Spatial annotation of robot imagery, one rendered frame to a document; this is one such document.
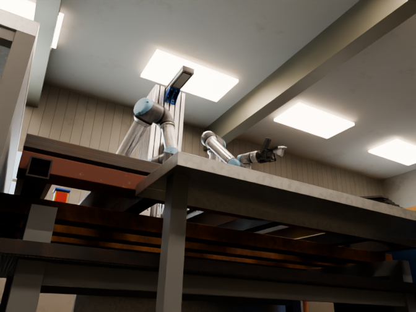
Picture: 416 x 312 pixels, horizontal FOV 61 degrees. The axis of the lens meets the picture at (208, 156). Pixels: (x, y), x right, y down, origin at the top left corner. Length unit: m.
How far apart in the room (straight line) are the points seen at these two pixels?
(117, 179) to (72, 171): 0.12
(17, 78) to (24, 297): 0.48
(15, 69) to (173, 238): 0.49
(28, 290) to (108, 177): 0.33
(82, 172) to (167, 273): 0.37
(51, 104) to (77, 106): 0.36
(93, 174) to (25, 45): 0.35
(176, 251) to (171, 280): 0.06
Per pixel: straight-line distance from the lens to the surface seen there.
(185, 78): 2.62
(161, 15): 4.28
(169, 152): 1.79
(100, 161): 1.01
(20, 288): 0.94
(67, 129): 5.59
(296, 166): 7.45
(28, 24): 0.95
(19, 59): 0.90
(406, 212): 1.21
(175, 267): 0.79
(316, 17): 4.36
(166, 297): 0.78
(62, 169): 0.99
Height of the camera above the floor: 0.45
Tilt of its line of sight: 24 degrees up
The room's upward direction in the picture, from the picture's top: 2 degrees clockwise
